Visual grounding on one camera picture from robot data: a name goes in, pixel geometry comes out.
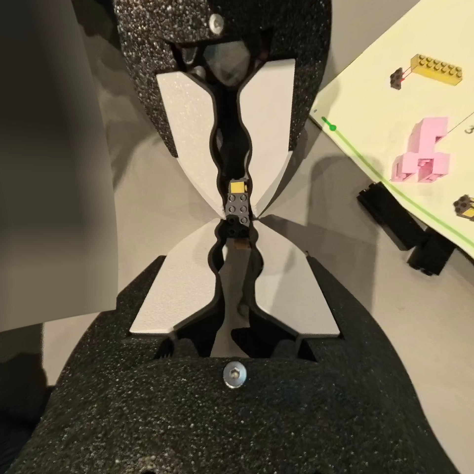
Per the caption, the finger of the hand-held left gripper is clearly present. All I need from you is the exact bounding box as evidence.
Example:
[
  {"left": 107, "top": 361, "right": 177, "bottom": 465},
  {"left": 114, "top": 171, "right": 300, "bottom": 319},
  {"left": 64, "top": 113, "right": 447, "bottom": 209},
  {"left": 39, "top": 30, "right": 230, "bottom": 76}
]
[
  {"left": 156, "top": 72, "right": 239, "bottom": 220},
  {"left": 237, "top": 59, "right": 297, "bottom": 219}
]

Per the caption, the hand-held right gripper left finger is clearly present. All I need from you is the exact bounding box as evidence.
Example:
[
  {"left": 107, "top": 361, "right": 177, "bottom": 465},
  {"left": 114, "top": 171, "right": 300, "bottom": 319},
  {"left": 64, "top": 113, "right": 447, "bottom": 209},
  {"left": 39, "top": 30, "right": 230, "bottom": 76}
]
[{"left": 129, "top": 218, "right": 228, "bottom": 337}]

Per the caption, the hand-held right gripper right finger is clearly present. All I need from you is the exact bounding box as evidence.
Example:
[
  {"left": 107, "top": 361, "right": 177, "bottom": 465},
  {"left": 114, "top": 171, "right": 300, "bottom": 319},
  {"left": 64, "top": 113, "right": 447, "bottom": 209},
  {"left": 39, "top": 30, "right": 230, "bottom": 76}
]
[{"left": 250, "top": 218, "right": 340, "bottom": 338}]

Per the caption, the long yellow building brick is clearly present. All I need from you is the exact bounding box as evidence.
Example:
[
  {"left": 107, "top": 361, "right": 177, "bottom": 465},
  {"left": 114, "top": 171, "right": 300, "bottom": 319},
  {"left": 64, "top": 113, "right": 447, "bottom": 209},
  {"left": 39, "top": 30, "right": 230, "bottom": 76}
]
[{"left": 224, "top": 179, "right": 252, "bottom": 250}]

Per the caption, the dark grey square plate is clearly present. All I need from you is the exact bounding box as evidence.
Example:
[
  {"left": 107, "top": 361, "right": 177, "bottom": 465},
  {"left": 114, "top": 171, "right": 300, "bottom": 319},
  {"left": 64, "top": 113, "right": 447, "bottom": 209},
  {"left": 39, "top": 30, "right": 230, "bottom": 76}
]
[
  {"left": 223, "top": 218, "right": 249, "bottom": 238},
  {"left": 226, "top": 193, "right": 251, "bottom": 226}
]

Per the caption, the pale green instruction booklet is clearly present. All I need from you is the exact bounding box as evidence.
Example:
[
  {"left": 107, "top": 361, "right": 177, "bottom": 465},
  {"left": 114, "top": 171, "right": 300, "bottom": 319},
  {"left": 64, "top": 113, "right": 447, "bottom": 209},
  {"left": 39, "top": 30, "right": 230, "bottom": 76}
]
[{"left": 309, "top": 0, "right": 474, "bottom": 258}]

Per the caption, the long black brick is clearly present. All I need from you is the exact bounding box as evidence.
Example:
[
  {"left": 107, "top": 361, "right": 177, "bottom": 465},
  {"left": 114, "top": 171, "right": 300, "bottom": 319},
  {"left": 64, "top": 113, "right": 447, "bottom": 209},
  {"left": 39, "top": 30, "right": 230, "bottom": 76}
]
[{"left": 356, "top": 181, "right": 430, "bottom": 249}]

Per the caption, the short black brick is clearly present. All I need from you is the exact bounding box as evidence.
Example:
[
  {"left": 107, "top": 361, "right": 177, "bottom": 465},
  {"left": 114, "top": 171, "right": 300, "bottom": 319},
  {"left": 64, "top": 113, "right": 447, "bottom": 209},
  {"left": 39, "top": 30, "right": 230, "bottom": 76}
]
[{"left": 407, "top": 228, "right": 456, "bottom": 276}]

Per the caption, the pink brick figure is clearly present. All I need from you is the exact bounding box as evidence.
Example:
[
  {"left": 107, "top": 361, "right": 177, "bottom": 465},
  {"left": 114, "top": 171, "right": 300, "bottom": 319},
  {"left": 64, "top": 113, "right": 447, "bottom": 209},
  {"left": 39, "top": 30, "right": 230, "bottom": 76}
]
[{"left": 391, "top": 117, "right": 453, "bottom": 184}]

